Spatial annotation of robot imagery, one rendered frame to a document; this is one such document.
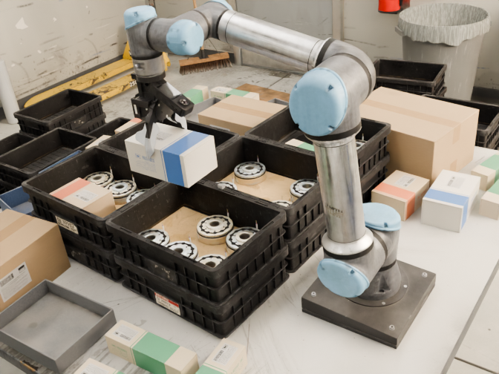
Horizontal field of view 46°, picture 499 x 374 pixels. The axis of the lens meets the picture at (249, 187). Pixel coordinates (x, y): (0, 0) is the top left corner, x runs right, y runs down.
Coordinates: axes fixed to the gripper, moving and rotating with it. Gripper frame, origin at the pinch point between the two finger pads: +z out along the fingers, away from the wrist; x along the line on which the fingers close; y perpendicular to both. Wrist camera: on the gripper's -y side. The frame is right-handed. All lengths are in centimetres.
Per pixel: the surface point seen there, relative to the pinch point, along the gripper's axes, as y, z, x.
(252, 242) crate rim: -26.8, 18.5, 4.1
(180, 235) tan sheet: 1.4, 28.0, 0.8
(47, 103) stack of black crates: 185, 53, -88
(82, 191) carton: 35.5, 20.2, 5.3
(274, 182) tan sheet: -6.5, 28.1, -36.0
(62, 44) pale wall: 326, 69, -210
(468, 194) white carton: -60, 32, -62
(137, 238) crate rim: 0.0, 18.0, 17.0
